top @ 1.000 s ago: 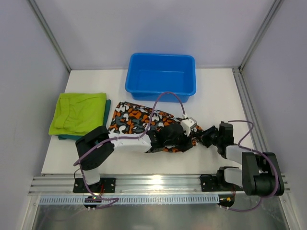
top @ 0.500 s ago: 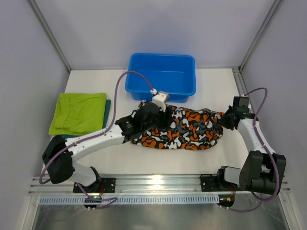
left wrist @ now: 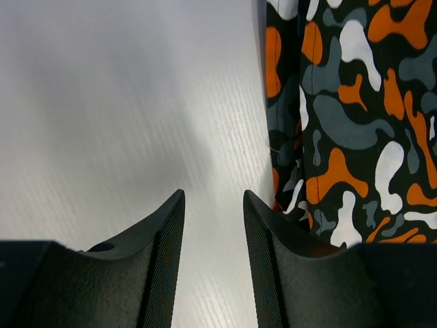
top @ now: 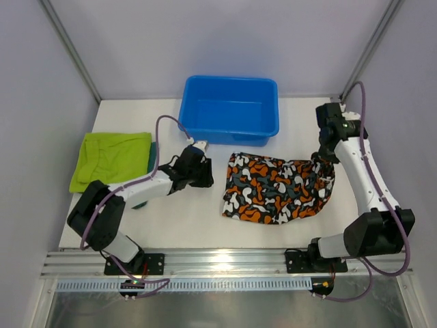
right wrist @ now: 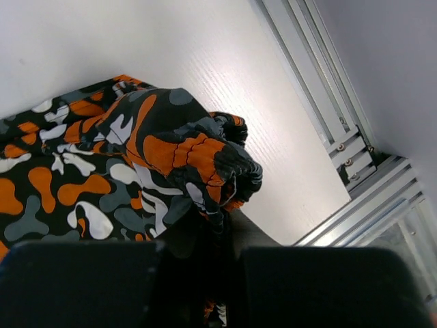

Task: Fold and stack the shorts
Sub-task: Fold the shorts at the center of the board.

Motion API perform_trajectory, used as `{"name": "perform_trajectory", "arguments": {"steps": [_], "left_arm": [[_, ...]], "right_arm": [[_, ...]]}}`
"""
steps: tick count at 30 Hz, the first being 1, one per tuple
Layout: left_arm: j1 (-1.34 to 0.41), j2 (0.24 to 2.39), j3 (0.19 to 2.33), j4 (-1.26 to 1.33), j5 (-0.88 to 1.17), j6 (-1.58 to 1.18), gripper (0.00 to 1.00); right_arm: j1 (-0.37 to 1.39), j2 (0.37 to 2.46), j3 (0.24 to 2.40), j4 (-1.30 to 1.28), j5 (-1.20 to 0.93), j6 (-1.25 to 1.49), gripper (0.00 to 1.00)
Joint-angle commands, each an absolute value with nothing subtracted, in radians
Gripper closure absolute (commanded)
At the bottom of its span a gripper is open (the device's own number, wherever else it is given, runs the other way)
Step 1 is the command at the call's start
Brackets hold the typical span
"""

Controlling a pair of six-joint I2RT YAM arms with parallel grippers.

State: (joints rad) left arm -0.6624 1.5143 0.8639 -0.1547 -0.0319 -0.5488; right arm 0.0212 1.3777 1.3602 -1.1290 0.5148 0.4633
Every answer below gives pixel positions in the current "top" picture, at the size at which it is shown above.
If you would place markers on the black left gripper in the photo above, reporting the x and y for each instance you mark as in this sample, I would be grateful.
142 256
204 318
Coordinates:
203 171

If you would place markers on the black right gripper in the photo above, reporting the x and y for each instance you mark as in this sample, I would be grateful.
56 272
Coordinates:
321 161

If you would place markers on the dark green shorts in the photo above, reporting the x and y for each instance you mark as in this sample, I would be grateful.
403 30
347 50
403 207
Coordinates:
150 167

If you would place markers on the orange black patterned shorts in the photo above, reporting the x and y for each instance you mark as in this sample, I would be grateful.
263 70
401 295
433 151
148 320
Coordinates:
272 191

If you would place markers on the lime green shorts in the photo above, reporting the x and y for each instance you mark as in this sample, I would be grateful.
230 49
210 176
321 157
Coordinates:
111 158

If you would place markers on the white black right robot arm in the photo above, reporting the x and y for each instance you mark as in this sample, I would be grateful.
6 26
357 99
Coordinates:
382 226

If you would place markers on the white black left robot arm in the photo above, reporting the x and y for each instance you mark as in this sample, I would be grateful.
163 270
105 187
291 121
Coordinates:
97 215

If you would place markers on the blue plastic bin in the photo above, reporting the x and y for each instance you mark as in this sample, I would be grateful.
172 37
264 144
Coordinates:
237 111

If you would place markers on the left controller board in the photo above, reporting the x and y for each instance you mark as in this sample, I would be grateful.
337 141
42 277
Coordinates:
130 289

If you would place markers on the controller board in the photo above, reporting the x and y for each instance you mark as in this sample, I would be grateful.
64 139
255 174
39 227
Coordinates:
321 286
130 289

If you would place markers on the right controller board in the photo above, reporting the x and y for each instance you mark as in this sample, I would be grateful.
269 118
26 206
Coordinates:
321 286

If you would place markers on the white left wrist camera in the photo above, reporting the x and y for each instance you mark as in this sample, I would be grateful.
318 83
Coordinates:
201 146

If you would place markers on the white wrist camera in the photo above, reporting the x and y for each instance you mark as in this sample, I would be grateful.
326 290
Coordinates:
201 146
349 115

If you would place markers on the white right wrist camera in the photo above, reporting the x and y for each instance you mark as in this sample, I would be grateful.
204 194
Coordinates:
349 115

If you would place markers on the right side aluminium rail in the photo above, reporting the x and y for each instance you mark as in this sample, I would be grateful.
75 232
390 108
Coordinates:
337 99

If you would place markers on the aluminium mounting rail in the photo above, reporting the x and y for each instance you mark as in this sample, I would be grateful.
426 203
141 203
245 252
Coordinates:
179 263

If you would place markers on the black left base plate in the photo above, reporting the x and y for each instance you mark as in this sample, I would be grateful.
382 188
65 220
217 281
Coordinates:
153 264

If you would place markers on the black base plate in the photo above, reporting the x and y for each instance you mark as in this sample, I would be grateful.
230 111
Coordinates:
153 264
305 261

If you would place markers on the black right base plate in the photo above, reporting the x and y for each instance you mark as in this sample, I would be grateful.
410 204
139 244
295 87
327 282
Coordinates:
305 261

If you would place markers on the grey slotted cable duct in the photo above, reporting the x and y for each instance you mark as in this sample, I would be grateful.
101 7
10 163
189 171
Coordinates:
231 284

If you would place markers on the right aluminium frame post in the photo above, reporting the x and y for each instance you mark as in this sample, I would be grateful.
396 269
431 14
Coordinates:
370 48

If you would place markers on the aluminium frame post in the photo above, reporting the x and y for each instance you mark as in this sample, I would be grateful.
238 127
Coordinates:
69 47
370 48

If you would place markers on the left aluminium frame post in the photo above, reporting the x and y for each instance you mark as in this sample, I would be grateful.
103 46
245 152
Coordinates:
69 47

